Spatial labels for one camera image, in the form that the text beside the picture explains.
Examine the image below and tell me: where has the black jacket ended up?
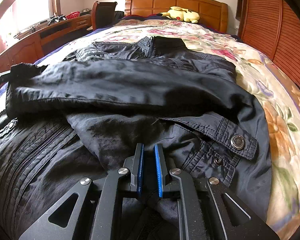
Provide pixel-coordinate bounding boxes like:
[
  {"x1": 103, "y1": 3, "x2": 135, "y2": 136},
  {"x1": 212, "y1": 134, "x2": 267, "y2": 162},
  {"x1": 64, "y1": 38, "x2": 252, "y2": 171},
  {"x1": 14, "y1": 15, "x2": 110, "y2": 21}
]
[{"x1": 0, "y1": 36, "x2": 271, "y2": 239}]

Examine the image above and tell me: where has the wooden cabinet desk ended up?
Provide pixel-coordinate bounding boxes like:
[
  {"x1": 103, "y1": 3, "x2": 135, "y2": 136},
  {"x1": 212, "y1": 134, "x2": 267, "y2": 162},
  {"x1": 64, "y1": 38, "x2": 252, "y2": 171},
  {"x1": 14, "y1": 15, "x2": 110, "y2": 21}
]
[{"x1": 0, "y1": 15, "x2": 92, "y2": 72}]

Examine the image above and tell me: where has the pink vase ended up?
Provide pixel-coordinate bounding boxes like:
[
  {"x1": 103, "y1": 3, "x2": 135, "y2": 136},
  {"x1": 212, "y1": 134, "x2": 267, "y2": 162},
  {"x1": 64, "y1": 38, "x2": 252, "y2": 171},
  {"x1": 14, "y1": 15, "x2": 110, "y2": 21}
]
[{"x1": 0, "y1": 35, "x2": 7, "y2": 54}]

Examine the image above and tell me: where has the red basket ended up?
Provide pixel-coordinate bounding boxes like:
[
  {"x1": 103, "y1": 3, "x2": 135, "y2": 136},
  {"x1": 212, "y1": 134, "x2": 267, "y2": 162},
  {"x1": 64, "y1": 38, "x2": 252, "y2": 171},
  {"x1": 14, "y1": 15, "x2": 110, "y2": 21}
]
[{"x1": 66, "y1": 11, "x2": 81, "y2": 20}]

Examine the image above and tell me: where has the dark wooden chair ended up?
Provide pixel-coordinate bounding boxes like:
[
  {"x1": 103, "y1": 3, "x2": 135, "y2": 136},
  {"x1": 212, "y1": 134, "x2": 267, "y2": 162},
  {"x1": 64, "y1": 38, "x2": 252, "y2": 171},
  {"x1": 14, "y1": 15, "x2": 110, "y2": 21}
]
[{"x1": 91, "y1": 1, "x2": 125, "y2": 30}]

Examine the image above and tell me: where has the floral bed blanket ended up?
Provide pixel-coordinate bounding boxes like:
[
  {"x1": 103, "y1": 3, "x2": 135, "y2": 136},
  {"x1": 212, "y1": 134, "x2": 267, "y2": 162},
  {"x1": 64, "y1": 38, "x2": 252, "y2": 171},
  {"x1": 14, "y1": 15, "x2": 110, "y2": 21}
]
[{"x1": 0, "y1": 17, "x2": 300, "y2": 239}]

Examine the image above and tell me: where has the yellow plush toy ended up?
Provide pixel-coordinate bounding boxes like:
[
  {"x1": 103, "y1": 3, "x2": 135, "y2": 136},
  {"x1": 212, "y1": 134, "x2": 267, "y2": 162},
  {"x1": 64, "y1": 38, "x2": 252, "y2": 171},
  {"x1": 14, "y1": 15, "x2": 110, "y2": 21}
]
[{"x1": 157, "y1": 6, "x2": 200, "y2": 23}]

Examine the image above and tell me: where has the wooden headboard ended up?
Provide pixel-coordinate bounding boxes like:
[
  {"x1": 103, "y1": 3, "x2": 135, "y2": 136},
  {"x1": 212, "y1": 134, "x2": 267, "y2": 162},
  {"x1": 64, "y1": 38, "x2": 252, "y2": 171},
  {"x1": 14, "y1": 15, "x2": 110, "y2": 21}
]
[{"x1": 125, "y1": 0, "x2": 228, "y2": 33}]

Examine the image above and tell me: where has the louvered wooden wardrobe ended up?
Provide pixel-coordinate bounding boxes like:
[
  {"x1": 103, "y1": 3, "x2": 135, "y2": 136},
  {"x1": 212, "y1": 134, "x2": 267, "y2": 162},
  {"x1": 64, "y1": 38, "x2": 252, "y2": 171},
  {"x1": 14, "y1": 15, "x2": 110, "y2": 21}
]
[{"x1": 238, "y1": 0, "x2": 300, "y2": 88}]

